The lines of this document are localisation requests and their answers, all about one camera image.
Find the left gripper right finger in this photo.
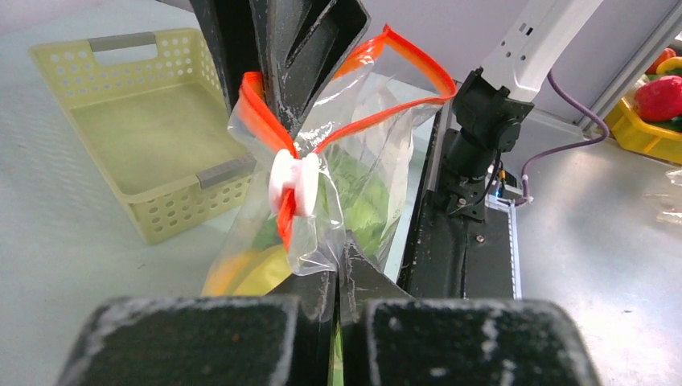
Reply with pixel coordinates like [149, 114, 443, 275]
[339, 236, 601, 385]

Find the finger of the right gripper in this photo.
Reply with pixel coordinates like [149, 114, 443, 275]
[190, 0, 267, 112]
[250, 0, 371, 138]

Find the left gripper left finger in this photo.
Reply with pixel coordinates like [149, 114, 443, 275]
[57, 273, 336, 385]

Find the yellow lemon toy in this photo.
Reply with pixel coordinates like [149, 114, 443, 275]
[202, 244, 292, 296]

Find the clear zip top bag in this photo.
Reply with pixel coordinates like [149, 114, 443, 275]
[202, 27, 456, 296]

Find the green cabbage toy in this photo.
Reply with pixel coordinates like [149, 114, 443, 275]
[325, 149, 401, 260]

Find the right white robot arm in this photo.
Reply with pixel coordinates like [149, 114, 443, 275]
[191, 1, 598, 154]

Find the cream plastic basket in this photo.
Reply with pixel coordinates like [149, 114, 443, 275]
[29, 28, 254, 244]

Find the yellow bin with toys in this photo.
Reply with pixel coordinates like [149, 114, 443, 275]
[605, 48, 681, 164]

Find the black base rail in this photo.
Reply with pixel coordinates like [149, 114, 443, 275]
[396, 109, 523, 299]

